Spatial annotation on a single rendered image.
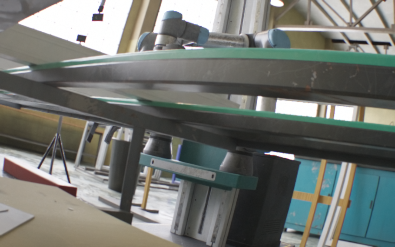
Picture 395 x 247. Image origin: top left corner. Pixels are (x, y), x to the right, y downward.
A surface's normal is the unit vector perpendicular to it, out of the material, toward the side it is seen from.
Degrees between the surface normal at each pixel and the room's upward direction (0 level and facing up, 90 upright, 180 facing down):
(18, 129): 90
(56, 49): 90
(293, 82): 90
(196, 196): 90
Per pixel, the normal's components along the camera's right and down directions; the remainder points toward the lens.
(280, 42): 0.47, -0.11
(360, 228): -0.66, -0.20
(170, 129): 0.72, 0.09
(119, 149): -0.32, -0.07
